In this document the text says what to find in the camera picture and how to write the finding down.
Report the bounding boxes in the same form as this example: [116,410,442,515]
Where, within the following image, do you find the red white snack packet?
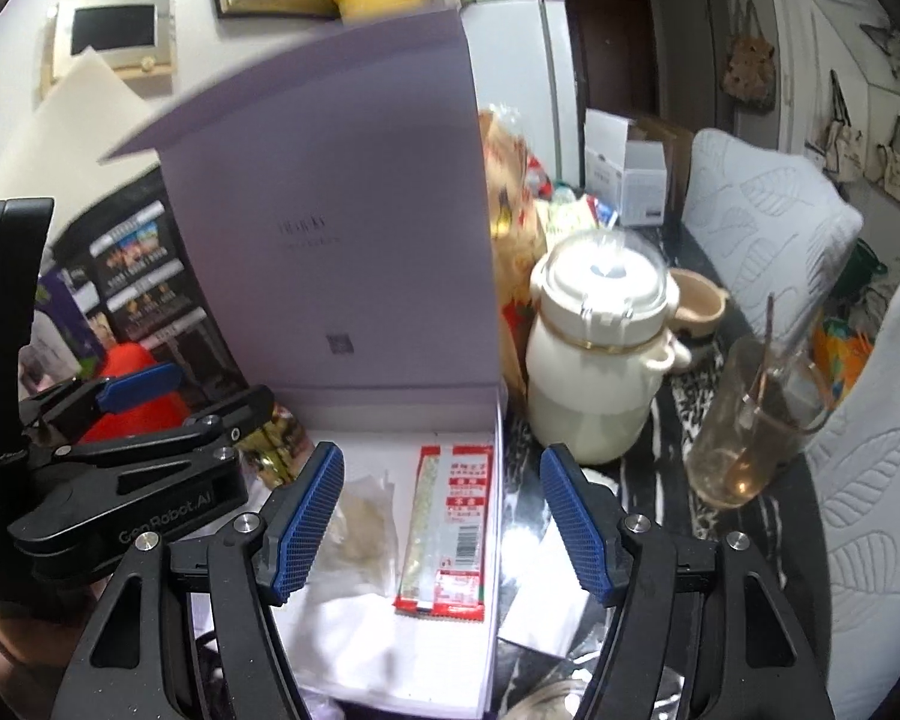
[394,444,494,622]

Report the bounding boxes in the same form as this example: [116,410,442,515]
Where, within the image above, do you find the white tissue paper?
[499,517,593,661]

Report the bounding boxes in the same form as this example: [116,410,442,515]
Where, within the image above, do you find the brown bowl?
[667,268,728,342]

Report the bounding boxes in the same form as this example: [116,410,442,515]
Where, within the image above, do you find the white fridge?
[461,0,582,185]

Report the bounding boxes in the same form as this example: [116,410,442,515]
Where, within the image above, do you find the black coffee bag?
[49,199,245,398]

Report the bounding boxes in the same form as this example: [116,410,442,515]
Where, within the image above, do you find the orange snack bag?
[480,109,556,398]

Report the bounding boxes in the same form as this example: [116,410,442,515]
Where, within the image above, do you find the green bag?
[847,240,890,293]

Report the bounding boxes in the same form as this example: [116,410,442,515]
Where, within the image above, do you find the quilted leaf-pattern chair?
[681,129,865,331]
[806,274,900,720]

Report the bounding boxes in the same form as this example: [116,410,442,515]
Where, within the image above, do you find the lavender gift box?
[97,7,507,717]

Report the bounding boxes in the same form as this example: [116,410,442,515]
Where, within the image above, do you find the translucent white pouch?
[311,472,398,601]

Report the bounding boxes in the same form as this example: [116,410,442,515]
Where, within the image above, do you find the dark straw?
[742,294,777,421]

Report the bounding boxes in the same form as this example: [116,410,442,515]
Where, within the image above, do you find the white cardboard box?
[585,109,638,203]

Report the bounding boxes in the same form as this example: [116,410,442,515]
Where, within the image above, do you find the white ceramic lidded jar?
[526,229,691,464]

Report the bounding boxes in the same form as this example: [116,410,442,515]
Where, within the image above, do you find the glass mug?
[686,336,833,511]

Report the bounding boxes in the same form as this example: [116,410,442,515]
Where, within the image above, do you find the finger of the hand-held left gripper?
[52,384,277,500]
[19,361,182,436]

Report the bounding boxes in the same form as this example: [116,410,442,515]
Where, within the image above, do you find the small white box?
[621,161,672,226]

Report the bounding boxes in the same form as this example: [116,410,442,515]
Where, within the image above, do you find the red canister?
[79,341,200,443]

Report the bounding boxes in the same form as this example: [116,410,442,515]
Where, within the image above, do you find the white paper sheet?
[0,45,162,241]

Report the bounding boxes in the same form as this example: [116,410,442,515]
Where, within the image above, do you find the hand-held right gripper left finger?
[49,441,346,720]

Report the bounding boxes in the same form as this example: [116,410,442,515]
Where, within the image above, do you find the wall intercom screen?
[41,1,177,98]

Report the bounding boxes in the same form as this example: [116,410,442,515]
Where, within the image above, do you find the brown tote bag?
[722,0,777,113]

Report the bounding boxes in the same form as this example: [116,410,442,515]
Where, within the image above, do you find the clear bag white contents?
[514,671,680,720]

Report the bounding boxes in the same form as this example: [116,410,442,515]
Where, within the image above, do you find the green brown snack packet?
[244,401,308,488]

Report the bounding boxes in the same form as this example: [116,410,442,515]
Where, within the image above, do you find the dark wooden door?
[566,0,657,136]

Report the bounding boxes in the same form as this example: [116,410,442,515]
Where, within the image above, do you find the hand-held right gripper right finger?
[540,444,830,720]

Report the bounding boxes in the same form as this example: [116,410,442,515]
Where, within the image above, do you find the brown cardboard box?
[630,116,695,188]

